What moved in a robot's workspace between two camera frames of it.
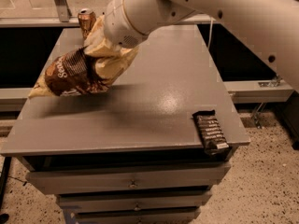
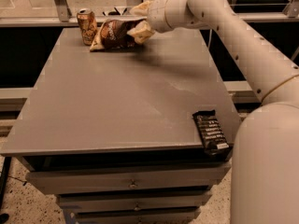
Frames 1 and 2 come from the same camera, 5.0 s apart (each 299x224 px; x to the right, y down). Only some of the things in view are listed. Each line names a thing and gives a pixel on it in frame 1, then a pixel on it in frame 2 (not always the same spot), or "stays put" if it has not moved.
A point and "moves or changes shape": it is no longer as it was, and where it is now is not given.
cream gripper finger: x=110 y=59 to x=142 y=32
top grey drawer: x=128 y=178 stays put
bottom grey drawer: x=147 y=217 stays put
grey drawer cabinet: x=131 y=153 stays put
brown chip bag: x=70 y=74 moves or changes shape
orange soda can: x=87 y=18 stays put
